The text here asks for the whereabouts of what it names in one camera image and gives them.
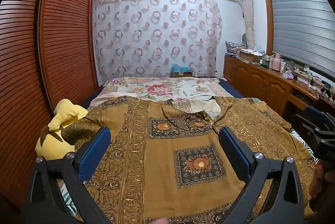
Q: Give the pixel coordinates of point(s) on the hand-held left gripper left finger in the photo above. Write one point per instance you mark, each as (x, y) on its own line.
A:
(94, 150)

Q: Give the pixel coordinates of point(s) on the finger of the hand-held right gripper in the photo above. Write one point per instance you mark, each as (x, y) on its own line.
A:
(312, 112)
(306, 126)

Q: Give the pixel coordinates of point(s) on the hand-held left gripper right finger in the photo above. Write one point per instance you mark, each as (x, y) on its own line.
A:
(235, 153)

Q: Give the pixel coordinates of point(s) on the golden brown patterned blanket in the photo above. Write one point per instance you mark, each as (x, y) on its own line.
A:
(162, 161)

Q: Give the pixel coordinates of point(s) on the person's right hand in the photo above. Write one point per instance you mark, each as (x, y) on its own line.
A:
(318, 179)

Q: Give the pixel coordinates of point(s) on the white power strip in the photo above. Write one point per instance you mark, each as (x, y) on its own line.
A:
(315, 86)

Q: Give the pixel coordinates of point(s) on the yellow plush toy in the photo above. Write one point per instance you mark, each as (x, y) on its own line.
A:
(52, 145)

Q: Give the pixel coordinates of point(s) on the purple tissue box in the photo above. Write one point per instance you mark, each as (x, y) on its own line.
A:
(288, 75)

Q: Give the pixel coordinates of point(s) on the leaf print bed sheet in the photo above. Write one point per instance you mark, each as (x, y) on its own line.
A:
(66, 197)

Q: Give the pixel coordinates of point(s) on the wooden cabinet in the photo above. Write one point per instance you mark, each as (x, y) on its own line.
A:
(261, 82)

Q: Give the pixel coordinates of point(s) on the pink thermos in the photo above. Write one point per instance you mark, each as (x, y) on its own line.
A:
(275, 63)

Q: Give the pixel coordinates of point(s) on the dark blue mattress cover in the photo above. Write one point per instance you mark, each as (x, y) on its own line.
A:
(233, 90)

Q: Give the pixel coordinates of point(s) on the open cardboard box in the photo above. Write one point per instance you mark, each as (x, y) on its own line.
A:
(248, 56)

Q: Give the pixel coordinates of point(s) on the grey window blind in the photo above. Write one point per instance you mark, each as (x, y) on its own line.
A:
(301, 25)

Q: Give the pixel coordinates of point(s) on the blue cloth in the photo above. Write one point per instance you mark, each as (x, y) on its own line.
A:
(179, 67)

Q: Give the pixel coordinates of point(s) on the wooden louvered wardrobe door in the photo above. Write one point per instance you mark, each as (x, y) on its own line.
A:
(18, 56)
(68, 30)

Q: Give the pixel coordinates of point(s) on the tied beige curtain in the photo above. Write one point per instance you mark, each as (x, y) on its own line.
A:
(247, 9)

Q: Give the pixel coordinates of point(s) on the circle pattern curtain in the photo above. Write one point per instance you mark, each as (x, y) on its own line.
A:
(157, 38)

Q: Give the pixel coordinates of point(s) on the wooden window frame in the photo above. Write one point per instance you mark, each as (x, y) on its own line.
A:
(267, 17)

